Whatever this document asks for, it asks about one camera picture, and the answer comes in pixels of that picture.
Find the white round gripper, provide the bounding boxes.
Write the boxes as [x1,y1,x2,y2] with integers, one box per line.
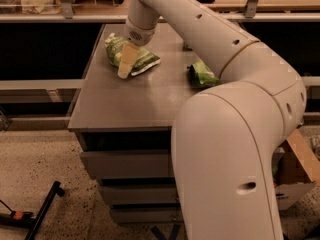
[118,17,156,79]

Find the green jalapeno chip bag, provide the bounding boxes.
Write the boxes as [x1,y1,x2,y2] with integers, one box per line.
[105,33,161,76]

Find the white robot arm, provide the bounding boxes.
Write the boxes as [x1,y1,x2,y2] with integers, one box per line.
[125,0,306,240]

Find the green snack bag white logo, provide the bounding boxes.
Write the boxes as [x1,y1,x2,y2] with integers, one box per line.
[187,61,221,88]

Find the grey drawer cabinet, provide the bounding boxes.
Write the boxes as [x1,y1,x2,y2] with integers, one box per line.
[67,22,285,225]

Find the top grey drawer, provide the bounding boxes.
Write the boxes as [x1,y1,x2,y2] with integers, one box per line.
[80,150,173,179]

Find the grey drawer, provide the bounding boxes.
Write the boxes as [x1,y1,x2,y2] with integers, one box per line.
[99,185,178,206]
[109,207,183,224]
[80,150,173,179]

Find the middle grey drawer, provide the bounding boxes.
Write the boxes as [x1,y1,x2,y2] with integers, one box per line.
[99,185,178,206]

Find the bottom grey drawer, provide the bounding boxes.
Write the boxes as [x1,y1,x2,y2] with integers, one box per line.
[109,207,183,224]

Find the black stand leg left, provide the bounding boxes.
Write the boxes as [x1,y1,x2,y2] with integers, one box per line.
[0,181,65,240]

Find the cardboard box with snacks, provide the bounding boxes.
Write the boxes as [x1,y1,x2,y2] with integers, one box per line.
[272,129,320,210]

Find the metal shelf rail frame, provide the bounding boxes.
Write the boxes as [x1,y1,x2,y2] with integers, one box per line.
[0,0,320,23]

